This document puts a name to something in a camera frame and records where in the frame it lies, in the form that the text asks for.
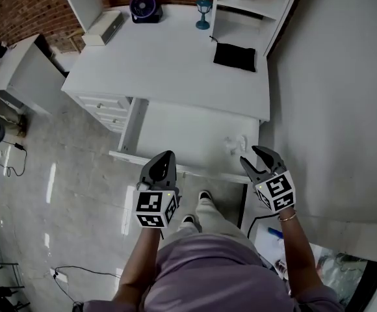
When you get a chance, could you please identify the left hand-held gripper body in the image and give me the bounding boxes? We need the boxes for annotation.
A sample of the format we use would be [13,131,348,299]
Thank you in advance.
[133,171,183,231]

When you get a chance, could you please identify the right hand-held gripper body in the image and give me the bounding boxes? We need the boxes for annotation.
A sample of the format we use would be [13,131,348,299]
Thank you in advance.
[252,165,298,215]

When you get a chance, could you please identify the white paper item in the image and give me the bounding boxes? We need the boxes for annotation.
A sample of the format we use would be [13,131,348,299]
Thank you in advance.
[223,135,250,156]

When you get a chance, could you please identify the white drawer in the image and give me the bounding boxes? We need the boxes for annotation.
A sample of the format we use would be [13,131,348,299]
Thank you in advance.
[109,97,261,185]

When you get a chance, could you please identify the person's right forearm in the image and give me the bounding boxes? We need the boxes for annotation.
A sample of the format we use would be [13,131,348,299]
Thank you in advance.
[277,206,326,299]

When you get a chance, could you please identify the person's left forearm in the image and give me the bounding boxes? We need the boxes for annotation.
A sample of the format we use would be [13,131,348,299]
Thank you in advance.
[111,227,162,306]

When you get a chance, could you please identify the person's beige trousers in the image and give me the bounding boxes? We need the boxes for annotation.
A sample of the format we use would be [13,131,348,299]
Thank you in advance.
[160,196,261,263]

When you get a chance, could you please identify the person's purple shirt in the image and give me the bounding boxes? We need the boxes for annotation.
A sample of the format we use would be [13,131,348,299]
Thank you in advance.
[83,233,346,312]

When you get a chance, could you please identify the white desk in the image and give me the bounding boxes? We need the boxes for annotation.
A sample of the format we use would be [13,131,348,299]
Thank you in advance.
[60,3,271,133]

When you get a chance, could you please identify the black cloth pouch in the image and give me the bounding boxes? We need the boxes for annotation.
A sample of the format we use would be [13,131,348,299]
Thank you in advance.
[209,35,257,73]

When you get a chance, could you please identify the dark glass panel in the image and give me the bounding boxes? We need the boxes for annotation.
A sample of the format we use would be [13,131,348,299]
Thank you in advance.
[314,251,377,309]

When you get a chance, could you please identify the white shelf unit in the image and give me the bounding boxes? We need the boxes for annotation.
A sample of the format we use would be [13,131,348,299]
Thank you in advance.
[211,0,304,57]

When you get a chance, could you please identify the white rectangular box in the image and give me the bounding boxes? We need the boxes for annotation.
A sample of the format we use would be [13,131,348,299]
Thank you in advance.
[81,10,125,47]

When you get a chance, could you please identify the teal lantern lamp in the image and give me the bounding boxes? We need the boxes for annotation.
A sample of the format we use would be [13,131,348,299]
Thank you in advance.
[194,0,213,31]

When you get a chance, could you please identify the white side cabinet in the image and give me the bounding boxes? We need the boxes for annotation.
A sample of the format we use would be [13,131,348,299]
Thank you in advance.
[0,33,67,116]

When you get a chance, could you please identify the purple desk fan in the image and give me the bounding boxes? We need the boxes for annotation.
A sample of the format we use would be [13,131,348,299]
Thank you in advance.
[129,0,164,25]

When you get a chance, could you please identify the white upright panel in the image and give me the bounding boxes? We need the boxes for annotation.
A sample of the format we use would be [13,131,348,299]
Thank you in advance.
[57,0,105,34]

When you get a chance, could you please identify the gold bracelet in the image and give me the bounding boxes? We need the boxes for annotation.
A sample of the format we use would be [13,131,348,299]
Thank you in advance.
[277,209,298,222]

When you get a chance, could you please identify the black thin cable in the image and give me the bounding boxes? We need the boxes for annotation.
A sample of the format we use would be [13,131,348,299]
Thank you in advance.
[246,213,281,240]

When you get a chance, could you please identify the black floor cable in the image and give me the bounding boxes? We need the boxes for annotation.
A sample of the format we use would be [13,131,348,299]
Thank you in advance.
[49,265,122,309]

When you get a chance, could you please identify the black power adapter cable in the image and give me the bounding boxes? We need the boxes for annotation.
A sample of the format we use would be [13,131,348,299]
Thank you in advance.
[0,139,29,178]

